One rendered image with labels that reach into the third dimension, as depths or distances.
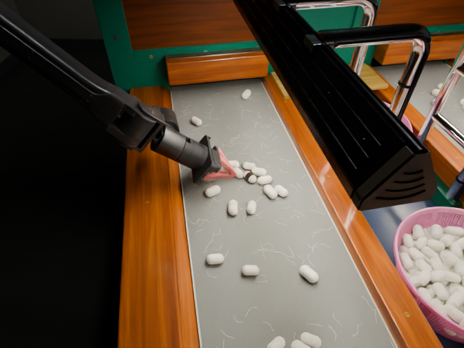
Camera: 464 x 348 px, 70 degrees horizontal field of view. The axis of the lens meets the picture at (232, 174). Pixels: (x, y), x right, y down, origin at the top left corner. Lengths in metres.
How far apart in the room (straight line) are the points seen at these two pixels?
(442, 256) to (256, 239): 0.35
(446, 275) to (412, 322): 0.14
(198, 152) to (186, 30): 0.46
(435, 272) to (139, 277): 0.53
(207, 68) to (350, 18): 0.47
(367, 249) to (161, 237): 0.38
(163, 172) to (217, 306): 0.33
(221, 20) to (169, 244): 0.66
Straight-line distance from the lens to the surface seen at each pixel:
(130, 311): 0.59
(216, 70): 1.01
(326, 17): 1.13
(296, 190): 0.76
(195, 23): 1.03
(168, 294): 0.59
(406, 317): 0.63
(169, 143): 0.65
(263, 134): 0.90
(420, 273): 0.71
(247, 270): 0.61
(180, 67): 1.00
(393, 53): 1.22
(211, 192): 0.72
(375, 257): 0.67
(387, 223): 0.85
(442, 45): 1.32
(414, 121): 1.03
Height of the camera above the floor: 1.29
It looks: 45 degrees down
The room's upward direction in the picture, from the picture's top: straight up
